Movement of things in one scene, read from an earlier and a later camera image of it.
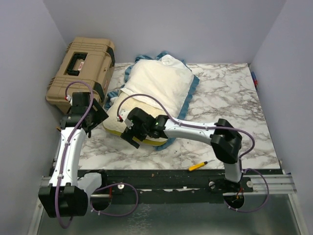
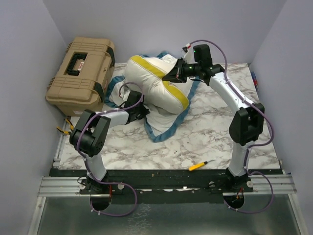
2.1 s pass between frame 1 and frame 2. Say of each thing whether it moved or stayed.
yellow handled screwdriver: stayed
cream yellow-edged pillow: moved
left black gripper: moved
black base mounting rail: stayed
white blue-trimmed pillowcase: moved
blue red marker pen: stayed
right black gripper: moved
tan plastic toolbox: stayed
